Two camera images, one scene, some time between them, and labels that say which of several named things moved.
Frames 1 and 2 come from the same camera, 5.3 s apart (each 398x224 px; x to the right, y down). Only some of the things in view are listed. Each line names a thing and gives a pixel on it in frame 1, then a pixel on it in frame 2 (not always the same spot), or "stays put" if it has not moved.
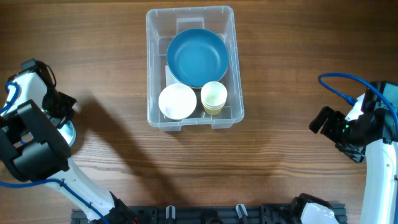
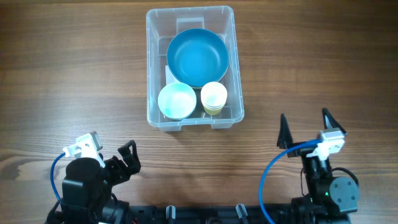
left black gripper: x=62 y=104 -> x=117 y=165
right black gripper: x=334 y=130 -> x=302 y=149
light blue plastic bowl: x=68 y=132 -> x=176 y=100
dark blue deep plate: x=197 y=57 stays put
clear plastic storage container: x=163 y=25 stays put
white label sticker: x=170 y=78 stays put
